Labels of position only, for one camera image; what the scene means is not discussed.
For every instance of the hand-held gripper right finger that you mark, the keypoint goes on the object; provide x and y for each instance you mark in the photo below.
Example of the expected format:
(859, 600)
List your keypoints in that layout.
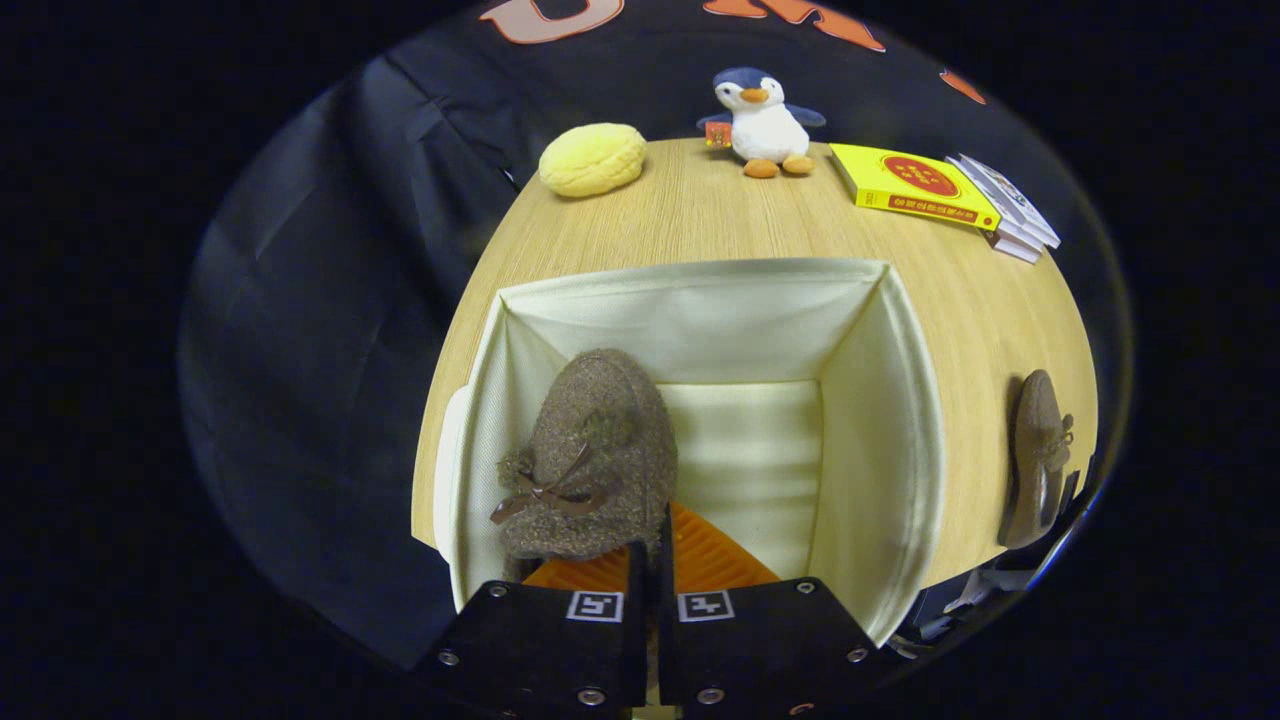
(665, 640)

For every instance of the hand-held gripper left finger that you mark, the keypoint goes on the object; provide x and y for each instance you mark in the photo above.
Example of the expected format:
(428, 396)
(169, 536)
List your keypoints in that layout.
(638, 640)

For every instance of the brown fuzzy shoe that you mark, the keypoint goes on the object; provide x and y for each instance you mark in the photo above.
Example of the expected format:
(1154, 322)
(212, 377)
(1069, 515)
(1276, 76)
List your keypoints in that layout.
(1035, 450)
(600, 440)

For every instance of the cream fabric storage box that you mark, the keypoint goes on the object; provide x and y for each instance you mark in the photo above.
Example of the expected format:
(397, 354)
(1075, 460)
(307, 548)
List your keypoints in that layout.
(740, 330)

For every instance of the yellow bun plush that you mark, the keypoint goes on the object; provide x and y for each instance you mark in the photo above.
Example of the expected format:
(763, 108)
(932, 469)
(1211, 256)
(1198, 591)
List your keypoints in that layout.
(590, 160)

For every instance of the yellow book with red circle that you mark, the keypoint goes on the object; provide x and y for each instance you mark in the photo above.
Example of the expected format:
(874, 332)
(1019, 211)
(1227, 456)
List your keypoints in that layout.
(870, 165)

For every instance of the penguin plush toy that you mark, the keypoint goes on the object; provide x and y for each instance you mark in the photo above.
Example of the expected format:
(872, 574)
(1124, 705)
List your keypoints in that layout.
(765, 130)

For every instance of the white picture-cover book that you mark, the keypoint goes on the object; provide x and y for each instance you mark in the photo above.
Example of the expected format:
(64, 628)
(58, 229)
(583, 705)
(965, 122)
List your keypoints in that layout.
(1010, 195)

